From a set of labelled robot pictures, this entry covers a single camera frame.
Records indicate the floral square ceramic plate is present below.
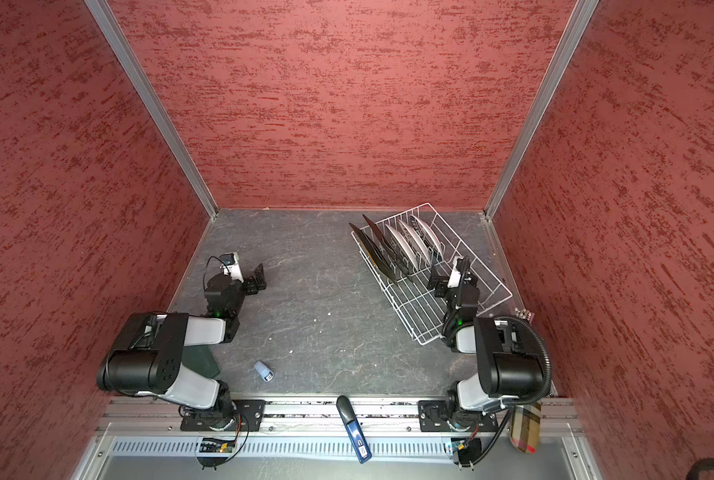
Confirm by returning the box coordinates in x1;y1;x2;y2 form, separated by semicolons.
363;215;410;279

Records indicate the dark brown square plate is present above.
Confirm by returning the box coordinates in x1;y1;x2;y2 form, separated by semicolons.
350;223;398;283

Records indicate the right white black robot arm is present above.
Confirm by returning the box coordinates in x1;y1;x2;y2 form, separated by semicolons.
419;268;553;432

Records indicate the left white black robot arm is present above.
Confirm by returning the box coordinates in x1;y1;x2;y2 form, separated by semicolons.
96;254;267;431

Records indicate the round patterned plate middle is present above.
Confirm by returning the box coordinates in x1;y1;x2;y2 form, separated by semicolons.
398;220;432;266

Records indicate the round patterned plate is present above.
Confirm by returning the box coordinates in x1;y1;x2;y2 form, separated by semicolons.
386;224;419;270
398;220;432;266
411;215;444;260

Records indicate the round patterned plate front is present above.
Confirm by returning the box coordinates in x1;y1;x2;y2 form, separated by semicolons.
386;224;419;270

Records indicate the round patterned plate back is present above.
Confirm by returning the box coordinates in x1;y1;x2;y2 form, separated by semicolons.
411;215;444;260

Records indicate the small light blue object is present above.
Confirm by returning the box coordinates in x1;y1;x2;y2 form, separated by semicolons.
254;361;274;382

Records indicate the dark green block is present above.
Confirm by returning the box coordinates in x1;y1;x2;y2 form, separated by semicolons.
182;345;220;379

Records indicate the blue black handheld tool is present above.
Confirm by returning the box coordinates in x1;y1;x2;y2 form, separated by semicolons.
336;395;372;464

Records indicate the left small circuit board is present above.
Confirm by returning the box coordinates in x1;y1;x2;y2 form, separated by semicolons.
198;437;237;455

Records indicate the small circuit board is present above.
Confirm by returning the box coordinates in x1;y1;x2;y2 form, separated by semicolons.
450;438;483;468
198;437;237;455

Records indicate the plaid pouch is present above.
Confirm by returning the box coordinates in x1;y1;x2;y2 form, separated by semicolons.
510;403;542;454

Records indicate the right small circuit board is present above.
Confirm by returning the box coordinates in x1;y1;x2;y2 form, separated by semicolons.
450;438;483;468

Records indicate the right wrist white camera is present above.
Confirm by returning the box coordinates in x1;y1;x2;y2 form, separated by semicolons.
448;256;471;289

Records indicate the wrist white camera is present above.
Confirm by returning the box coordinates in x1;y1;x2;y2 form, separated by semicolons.
448;256;471;289
218;252;244;282

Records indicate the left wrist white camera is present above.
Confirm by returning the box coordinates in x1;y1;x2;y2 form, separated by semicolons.
218;252;244;282

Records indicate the white wire dish rack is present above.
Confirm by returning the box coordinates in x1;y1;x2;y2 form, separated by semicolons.
349;203;513;345

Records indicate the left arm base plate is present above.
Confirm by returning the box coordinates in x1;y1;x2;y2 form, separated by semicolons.
179;399;266;432

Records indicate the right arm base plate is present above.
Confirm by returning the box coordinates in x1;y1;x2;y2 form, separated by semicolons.
417;400;499;434

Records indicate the aluminium front rail frame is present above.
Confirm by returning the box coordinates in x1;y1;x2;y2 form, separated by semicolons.
71;392;604;480

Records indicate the right aluminium corner post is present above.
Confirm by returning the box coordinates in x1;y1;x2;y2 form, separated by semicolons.
484;0;599;222

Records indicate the aluminium corner post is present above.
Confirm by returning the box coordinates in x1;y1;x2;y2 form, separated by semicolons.
84;0;220;221
484;0;599;222

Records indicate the left aluminium corner post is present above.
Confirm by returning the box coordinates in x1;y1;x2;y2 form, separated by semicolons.
84;0;220;221

